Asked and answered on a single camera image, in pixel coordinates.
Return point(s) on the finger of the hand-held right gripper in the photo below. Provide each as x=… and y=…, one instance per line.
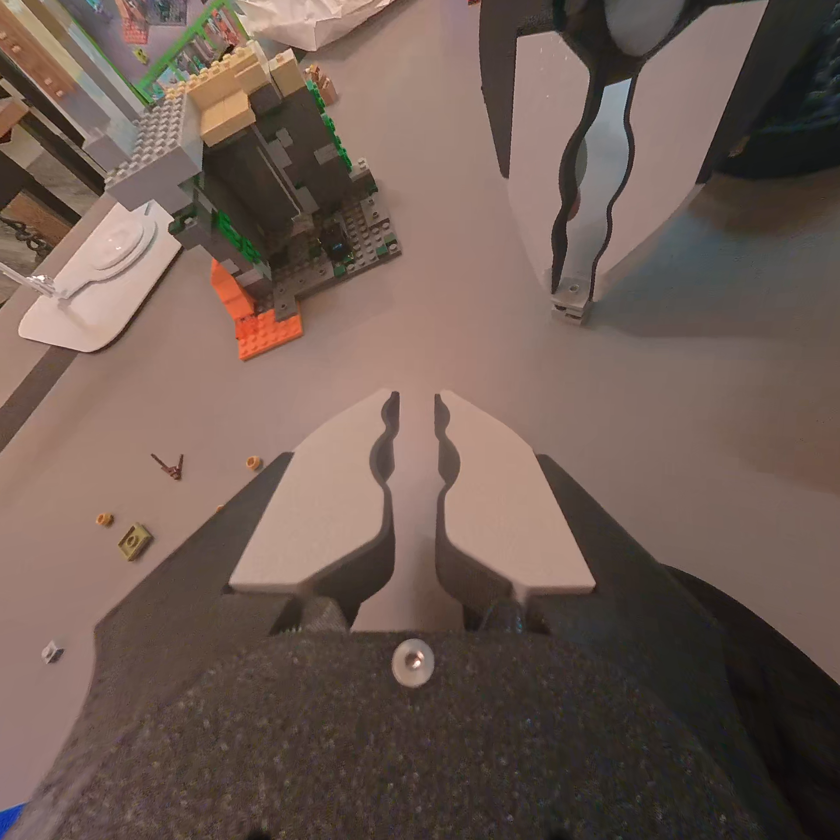
x=538, y=131
x=669, y=144

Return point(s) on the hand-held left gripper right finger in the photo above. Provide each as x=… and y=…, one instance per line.
x=512, y=512

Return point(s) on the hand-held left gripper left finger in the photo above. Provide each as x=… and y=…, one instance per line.
x=315, y=512

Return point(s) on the small grey brick assembly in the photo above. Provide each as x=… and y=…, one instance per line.
x=569, y=305

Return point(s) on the grey desk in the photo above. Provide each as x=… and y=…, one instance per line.
x=459, y=328

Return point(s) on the brown toy pickaxe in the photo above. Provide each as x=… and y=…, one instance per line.
x=169, y=466

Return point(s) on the cluster of colourful toy figures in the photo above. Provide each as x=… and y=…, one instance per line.
x=321, y=85

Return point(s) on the olive square plate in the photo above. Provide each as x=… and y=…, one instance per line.
x=135, y=541

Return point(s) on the stack of white paper bags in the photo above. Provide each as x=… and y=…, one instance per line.
x=308, y=23

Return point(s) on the brick cave model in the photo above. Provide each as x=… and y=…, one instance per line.
x=262, y=177

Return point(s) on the small grey square brick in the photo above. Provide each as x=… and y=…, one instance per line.
x=52, y=652

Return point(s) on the white book stand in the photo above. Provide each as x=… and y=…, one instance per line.
x=98, y=289

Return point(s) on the green toy set box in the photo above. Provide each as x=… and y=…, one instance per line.
x=184, y=39

